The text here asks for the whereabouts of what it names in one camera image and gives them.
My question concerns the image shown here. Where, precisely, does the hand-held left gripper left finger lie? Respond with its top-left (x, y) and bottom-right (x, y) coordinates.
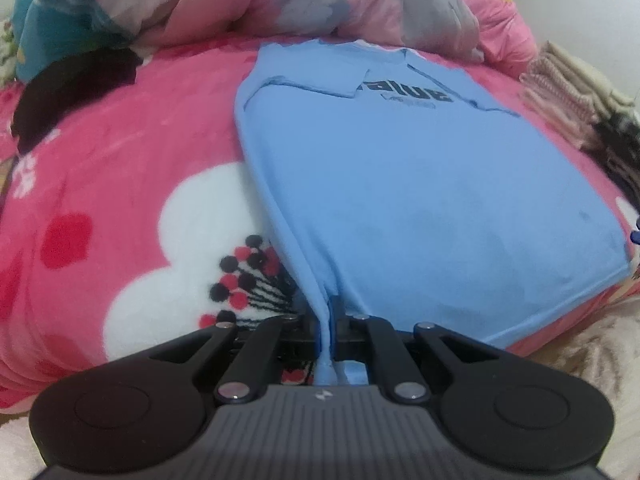
top-left (150, 312), bottom-right (323, 405)

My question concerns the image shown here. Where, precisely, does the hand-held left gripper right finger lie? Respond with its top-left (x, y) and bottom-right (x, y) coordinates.
top-left (329, 296), bottom-right (501, 405)

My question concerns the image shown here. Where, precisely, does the blue t-shirt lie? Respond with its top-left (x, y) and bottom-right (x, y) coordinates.
top-left (234, 40), bottom-right (630, 386)

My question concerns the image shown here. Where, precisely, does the pink striped folded cloth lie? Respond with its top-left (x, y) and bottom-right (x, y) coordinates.
top-left (520, 55), bottom-right (598, 148)

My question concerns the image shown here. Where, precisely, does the beige folded cloth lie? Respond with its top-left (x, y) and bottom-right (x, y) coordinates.
top-left (542, 40), bottom-right (633, 116)

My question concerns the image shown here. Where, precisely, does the pink grey floral quilt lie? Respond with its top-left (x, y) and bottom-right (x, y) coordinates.
top-left (12, 0), bottom-right (538, 81)

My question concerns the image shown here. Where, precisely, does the black garment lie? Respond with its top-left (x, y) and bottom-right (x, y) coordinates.
top-left (11, 50), bottom-right (146, 156)

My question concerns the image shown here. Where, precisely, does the white patterned bedding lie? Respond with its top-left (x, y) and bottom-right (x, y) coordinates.
top-left (0, 15), bottom-right (21, 91)

